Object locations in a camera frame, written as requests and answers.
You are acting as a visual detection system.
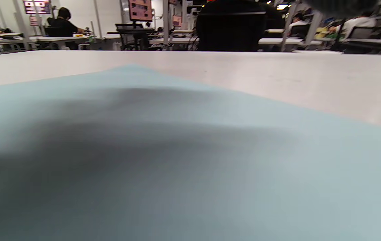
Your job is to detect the person's left hand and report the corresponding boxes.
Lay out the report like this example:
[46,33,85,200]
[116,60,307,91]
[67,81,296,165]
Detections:
[303,0,380,17]

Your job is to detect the light blue paper sheet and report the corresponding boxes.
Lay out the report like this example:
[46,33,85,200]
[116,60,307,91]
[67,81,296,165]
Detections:
[0,64,381,241]

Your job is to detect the grey office chair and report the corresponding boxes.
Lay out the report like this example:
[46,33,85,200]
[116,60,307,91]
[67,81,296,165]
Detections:
[346,26,381,41]

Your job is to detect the black monitor stand desk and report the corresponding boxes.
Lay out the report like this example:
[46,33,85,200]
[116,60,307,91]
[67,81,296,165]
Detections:
[107,23,156,51]

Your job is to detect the white metal frame post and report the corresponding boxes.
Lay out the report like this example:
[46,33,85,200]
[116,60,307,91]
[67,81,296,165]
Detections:
[93,0,103,39]

